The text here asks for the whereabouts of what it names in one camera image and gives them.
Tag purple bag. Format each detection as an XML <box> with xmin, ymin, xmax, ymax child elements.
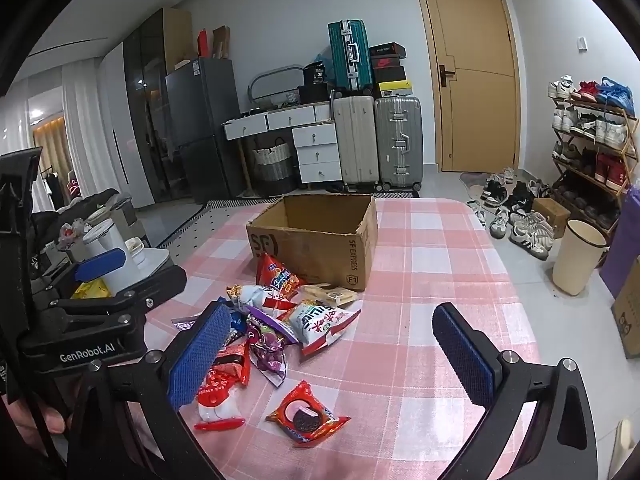
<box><xmin>599</xmin><ymin>185</ymin><xmax>640</xmax><ymax>306</ymax></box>

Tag white drawer cabinet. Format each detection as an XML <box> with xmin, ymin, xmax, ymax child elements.
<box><xmin>291</xmin><ymin>122</ymin><xmax>343</xmax><ymax>186</ymax></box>

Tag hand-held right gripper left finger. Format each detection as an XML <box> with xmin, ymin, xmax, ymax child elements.
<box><xmin>67</xmin><ymin>301</ymin><xmax>233</xmax><ymax>480</ymax></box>

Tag pile of sneakers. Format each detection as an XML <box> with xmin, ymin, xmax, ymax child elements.
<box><xmin>467</xmin><ymin>167</ymin><xmax>556</xmax><ymax>261</ymax></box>

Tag white cylindrical appliance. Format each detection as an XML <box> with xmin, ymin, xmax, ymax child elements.
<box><xmin>82</xmin><ymin>220</ymin><xmax>143</xmax><ymax>296</ymax></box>

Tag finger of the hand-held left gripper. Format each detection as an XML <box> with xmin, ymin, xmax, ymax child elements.
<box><xmin>45</xmin><ymin>248</ymin><xmax>146</xmax><ymax>311</ymax></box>
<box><xmin>107</xmin><ymin>265</ymin><xmax>188</xmax><ymax>356</ymax></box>

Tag wooden shoe rack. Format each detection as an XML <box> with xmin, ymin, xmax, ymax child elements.
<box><xmin>550</xmin><ymin>95</ymin><xmax>640</xmax><ymax>231</ymax></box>

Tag cream waste bin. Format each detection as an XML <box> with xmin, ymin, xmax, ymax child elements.
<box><xmin>552</xmin><ymin>219</ymin><xmax>608</xmax><ymax>296</ymax></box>

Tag pink checked tablecloth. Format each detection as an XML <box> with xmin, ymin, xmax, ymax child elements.
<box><xmin>125</xmin><ymin>196</ymin><xmax>541</xmax><ymax>480</ymax></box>

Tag red cookie packet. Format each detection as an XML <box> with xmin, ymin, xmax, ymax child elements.
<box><xmin>265</xmin><ymin>380</ymin><xmax>352</xmax><ymax>448</ymax></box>

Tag rows of assorted shoes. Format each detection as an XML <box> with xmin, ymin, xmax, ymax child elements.
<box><xmin>546</xmin><ymin>75</ymin><xmax>640</xmax><ymax>186</ymax></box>

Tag dark red snack packet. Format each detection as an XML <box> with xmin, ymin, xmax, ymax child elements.
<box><xmin>212</xmin><ymin>337</ymin><xmax>251</xmax><ymax>386</ymax></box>

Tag brown paper bag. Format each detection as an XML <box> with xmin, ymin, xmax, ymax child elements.
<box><xmin>212</xmin><ymin>25</ymin><xmax>232</xmax><ymax>60</ymax></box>

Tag brown cardboard box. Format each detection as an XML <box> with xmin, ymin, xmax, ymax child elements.
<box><xmin>246</xmin><ymin>194</ymin><xmax>378</xmax><ymax>292</ymax></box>

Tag person's left hand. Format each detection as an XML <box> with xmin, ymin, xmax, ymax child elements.
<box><xmin>10</xmin><ymin>390</ymin><xmax>71</xmax><ymax>436</ymax></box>

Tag black case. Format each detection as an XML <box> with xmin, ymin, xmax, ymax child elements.
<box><xmin>299</xmin><ymin>84</ymin><xmax>333</xmax><ymax>106</ymax></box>

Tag grey door mat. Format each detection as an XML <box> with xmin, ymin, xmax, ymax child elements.
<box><xmin>459</xmin><ymin>171</ymin><xmax>501</xmax><ymax>201</ymax></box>

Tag large printed cardboard box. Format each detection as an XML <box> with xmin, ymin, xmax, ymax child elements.
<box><xmin>611</xmin><ymin>280</ymin><xmax>640</xmax><ymax>361</ymax></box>

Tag white desk with drawers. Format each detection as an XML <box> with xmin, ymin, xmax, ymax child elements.
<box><xmin>222</xmin><ymin>102</ymin><xmax>335</xmax><ymax>196</ymax></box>

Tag grey oval frame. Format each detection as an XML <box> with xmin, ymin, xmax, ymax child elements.
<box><xmin>248</xmin><ymin>65</ymin><xmax>306</xmax><ymax>106</ymax></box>

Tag wooden door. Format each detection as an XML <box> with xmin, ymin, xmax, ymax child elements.
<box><xmin>411</xmin><ymin>0</ymin><xmax>523</xmax><ymax>173</ymax></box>

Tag white wardrobe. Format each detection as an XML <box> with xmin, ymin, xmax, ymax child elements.
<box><xmin>97</xmin><ymin>42</ymin><xmax>156</xmax><ymax>211</ymax></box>

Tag red and white snack packet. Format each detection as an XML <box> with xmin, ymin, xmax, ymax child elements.
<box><xmin>194</xmin><ymin>355</ymin><xmax>251</xmax><ymax>433</ymax></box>

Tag yellow packet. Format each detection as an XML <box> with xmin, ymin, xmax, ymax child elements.
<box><xmin>72</xmin><ymin>280</ymin><xmax>111</xmax><ymax>301</ymax></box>

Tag small cardboard box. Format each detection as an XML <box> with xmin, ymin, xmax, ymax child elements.
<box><xmin>531</xmin><ymin>197</ymin><xmax>571</xmax><ymax>238</ymax></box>

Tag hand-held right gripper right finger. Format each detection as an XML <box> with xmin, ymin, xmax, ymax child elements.
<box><xmin>431</xmin><ymin>302</ymin><xmax>601</xmax><ymax>480</ymax></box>

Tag dark grey fridge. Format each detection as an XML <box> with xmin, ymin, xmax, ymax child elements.
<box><xmin>165</xmin><ymin>57</ymin><xmax>246</xmax><ymax>206</ymax></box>

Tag white side table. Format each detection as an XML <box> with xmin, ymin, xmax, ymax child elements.
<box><xmin>135</xmin><ymin>247</ymin><xmax>173</xmax><ymax>281</ymax></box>

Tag white noodle snack bag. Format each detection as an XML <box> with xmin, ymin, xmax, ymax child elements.
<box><xmin>226</xmin><ymin>284</ymin><xmax>301</xmax><ymax>313</ymax></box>
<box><xmin>280</xmin><ymin>300</ymin><xmax>362</xmax><ymax>361</ymax></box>

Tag purple snack packet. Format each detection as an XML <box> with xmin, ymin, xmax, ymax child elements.
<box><xmin>245</xmin><ymin>305</ymin><xmax>301</xmax><ymax>388</ymax></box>

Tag silver suitcase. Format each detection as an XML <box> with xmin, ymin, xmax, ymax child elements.
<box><xmin>374</xmin><ymin>96</ymin><xmax>423</xmax><ymax>196</ymax></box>

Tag beige wafer packet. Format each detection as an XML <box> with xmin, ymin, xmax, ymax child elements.
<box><xmin>300</xmin><ymin>282</ymin><xmax>361</xmax><ymax>308</ymax></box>

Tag teal suitcase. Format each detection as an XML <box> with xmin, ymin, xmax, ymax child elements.
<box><xmin>328</xmin><ymin>20</ymin><xmax>375</xmax><ymax>96</ymax></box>

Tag dark glass wardrobe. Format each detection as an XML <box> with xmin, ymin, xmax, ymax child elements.
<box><xmin>122</xmin><ymin>8</ymin><xmax>193</xmax><ymax>206</ymax></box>

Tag blue plastic bag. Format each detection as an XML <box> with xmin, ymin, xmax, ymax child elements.
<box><xmin>312</xmin><ymin>52</ymin><xmax>335</xmax><ymax>83</ymax></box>

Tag white curtain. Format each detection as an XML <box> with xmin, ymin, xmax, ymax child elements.
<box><xmin>60</xmin><ymin>55</ymin><xmax>126</xmax><ymax>201</ymax></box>
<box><xmin>0</xmin><ymin>80</ymin><xmax>36</xmax><ymax>156</ymax></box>

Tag woven laundry basket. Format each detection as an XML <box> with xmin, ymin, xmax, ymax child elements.
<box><xmin>250</xmin><ymin>141</ymin><xmax>293</xmax><ymax>196</ymax></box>

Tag beige suitcase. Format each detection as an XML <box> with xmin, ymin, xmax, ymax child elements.
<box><xmin>332</xmin><ymin>95</ymin><xmax>378</xmax><ymax>193</ymax></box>

